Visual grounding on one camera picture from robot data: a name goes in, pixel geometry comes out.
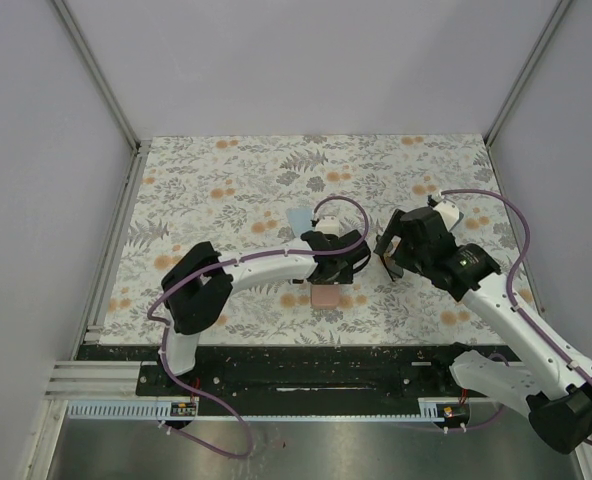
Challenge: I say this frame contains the black aviator sunglasses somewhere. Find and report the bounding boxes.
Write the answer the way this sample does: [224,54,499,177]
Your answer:
[381,252,404,281]

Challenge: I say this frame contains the pink glasses case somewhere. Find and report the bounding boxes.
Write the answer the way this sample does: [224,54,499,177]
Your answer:
[310,285,341,309]

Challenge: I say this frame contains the light blue cleaning cloth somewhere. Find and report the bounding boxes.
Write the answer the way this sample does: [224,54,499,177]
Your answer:
[286,207,313,238]

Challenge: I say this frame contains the grey-blue glasses case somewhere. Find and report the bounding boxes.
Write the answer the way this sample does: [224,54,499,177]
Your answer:
[447,206,464,231]

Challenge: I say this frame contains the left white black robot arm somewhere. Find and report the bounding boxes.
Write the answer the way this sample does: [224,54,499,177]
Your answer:
[157,230,371,395]

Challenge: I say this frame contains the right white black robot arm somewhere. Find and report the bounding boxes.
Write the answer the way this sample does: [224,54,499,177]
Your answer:
[375,202,592,454]

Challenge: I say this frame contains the floral patterned table mat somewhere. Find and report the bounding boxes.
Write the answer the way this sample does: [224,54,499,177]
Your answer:
[99,134,518,346]

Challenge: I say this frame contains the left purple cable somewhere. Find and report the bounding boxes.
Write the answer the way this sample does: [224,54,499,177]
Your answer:
[147,195,371,459]

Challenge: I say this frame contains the purple cable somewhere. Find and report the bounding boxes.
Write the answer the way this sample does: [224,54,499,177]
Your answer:
[438,188,592,449]
[147,195,371,459]

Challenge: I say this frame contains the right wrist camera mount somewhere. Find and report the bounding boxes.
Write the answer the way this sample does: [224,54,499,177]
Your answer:
[427,195,458,231]

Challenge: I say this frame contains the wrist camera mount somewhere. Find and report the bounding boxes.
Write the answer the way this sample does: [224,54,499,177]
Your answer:
[313,216,340,236]
[427,195,458,231]

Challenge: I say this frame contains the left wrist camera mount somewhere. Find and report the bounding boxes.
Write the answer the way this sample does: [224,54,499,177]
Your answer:
[313,216,340,236]

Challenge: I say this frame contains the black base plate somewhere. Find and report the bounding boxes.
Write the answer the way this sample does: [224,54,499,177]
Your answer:
[135,343,492,416]

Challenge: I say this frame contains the white slotted cable duct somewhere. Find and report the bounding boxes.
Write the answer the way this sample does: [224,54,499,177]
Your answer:
[67,398,469,422]

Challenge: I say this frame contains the left aluminium side rail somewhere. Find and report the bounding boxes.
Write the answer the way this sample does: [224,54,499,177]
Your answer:
[80,140,152,345]

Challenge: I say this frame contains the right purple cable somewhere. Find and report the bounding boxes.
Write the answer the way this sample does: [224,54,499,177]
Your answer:
[438,188,592,449]

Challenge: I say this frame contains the right aluminium frame post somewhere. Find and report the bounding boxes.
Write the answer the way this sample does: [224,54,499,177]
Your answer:
[483,0,575,149]

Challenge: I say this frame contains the aluminium frame post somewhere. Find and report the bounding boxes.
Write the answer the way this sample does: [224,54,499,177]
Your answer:
[48,0,141,152]
[483,0,575,149]

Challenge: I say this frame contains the left aluminium frame post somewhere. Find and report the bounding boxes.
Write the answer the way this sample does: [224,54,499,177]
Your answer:
[48,0,141,152]

